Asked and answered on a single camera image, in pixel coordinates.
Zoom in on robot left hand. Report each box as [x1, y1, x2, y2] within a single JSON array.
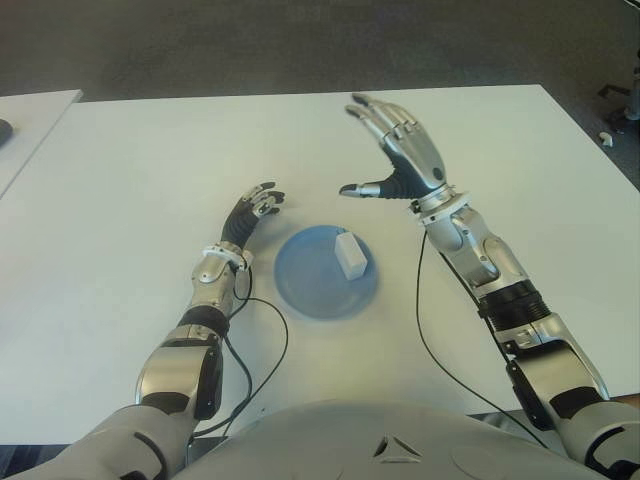
[[221, 180, 287, 249]]

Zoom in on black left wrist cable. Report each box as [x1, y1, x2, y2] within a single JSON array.
[[189, 269, 290, 439]]

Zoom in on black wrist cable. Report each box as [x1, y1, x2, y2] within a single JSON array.
[[413, 234, 546, 446], [189, 269, 290, 439]]

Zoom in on blue round plate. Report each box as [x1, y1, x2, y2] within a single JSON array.
[[273, 224, 382, 321]]

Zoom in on white square charger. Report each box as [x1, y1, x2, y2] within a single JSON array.
[[333, 227, 369, 281]]

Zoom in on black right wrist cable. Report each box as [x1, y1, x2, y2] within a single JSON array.
[[413, 234, 546, 446]]

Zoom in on white side table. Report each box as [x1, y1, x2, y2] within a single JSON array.
[[0, 89, 83, 199]]

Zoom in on person's blue jeans leg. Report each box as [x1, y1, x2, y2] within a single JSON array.
[[624, 69, 640, 121]]

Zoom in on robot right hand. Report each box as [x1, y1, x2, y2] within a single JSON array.
[[338, 92, 448, 202]]

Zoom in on grey robot torso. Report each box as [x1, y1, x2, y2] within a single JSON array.
[[169, 397, 601, 480]]

